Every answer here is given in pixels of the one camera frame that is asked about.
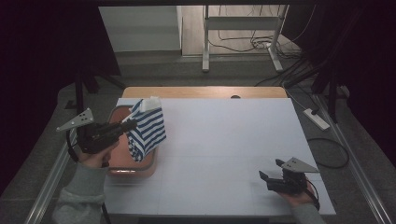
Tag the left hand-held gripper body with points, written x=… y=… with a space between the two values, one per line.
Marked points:
x=96 y=137

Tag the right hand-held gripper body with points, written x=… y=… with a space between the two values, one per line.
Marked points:
x=288 y=182

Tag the blue white striped cloth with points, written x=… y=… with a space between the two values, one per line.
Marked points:
x=151 y=130

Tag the white sock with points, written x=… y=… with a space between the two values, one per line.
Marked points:
x=152 y=104

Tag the pink plastic bin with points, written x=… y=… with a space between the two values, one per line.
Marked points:
x=124 y=163

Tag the person's right hand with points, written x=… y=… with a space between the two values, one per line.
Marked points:
x=300 y=197

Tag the person's left hand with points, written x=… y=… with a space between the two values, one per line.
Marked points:
x=98 y=159

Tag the black tripod stand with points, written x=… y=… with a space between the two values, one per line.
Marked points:
x=332 y=93
x=79 y=90

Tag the white power strip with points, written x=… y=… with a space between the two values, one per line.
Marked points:
x=316 y=119

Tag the wooden table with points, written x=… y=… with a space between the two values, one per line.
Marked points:
x=193 y=92

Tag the black curtain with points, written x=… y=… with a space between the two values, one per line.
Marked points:
x=37 y=62
x=367 y=62

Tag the white metal stand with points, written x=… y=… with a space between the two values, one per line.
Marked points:
x=239 y=23

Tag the aluminium rail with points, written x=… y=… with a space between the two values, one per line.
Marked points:
x=46 y=189
x=361 y=174

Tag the white wall panel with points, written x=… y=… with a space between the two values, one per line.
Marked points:
x=140 y=28

